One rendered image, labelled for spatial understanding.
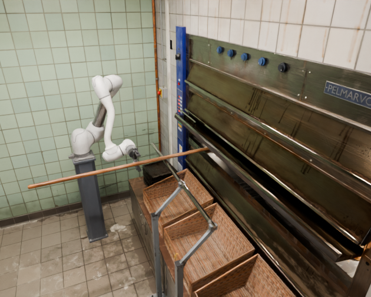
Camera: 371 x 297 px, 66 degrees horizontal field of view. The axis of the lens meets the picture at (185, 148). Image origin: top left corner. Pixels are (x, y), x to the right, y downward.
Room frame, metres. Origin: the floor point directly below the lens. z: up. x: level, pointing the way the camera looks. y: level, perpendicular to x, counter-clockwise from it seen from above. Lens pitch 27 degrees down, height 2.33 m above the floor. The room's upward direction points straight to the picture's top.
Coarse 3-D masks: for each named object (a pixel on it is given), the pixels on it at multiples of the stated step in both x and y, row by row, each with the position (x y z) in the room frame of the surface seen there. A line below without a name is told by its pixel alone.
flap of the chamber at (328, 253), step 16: (208, 144) 1.85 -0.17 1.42; (224, 144) 1.91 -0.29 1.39; (224, 160) 1.64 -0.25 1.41; (240, 160) 1.66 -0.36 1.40; (240, 176) 1.46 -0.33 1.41; (256, 176) 1.45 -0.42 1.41; (272, 192) 1.29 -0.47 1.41; (288, 192) 1.32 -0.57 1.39; (304, 208) 1.17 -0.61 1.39; (320, 224) 1.05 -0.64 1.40; (336, 240) 0.94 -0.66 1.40; (352, 256) 0.86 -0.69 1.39
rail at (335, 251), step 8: (184, 120) 2.28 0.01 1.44; (192, 128) 2.12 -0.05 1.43; (200, 136) 1.98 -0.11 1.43; (232, 160) 1.59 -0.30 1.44; (240, 168) 1.49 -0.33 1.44; (248, 176) 1.40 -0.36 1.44; (256, 184) 1.33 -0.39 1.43; (264, 192) 1.26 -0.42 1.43; (288, 208) 1.11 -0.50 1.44; (296, 216) 1.05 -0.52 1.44; (304, 224) 1.00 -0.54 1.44; (312, 232) 0.95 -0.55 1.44; (320, 240) 0.91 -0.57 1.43; (328, 248) 0.87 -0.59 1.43; (336, 256) 0.83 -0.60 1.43
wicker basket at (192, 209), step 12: (192, 180) 2.32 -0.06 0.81; (144, 192) 2.24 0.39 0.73; (156, 192) 2.34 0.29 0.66; (168, 192) 2.39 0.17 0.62; (180, 192) 2.44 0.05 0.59; (204, 192) 2.10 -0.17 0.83; (156, 204) 2.24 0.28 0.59; (168, 204) 2.24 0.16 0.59; (180, 204) 2.24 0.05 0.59; (192, 204) 2.20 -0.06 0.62; (204, 204) 1.95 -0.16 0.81; (168, 216) 2.06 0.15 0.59; (180, 216) 1.86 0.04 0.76
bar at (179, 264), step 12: (168, 168) 1.96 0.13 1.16; (180, 180) 1.77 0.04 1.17; (156, 216) 1.64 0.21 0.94; (204, 216) 1.38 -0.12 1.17; (156, 228) 1.64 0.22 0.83; (216, 228) 1.29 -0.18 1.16; (156, 240) 1.64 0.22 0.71; (204, 240) 1.27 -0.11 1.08; (156, 252) 1.64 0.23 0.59; (192, 252) 1.24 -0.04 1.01; (156, 264) 1.63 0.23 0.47; (180, 264) 1.21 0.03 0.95; (156, 276) 1.64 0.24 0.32; (180, 276) 1.20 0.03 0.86; (156, 288) 1.66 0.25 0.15; (180, 288) 1.20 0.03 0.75
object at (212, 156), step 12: (216, 156) 2.12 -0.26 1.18; (228, 168) 1.93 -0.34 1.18; (240, 180) 1.76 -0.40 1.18; (252, 192) 1.61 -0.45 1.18; (264, 204) 1.48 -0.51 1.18; (276, 216) 1.36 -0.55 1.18; (288, 228) 1.26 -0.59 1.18; (300, 240) 1.17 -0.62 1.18; (312, 252) 1.08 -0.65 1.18; (324, 264) 1.01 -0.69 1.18; (336, 276) 0.94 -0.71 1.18; (348, 276) 0.94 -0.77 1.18; (348, 288) 0.88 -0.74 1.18
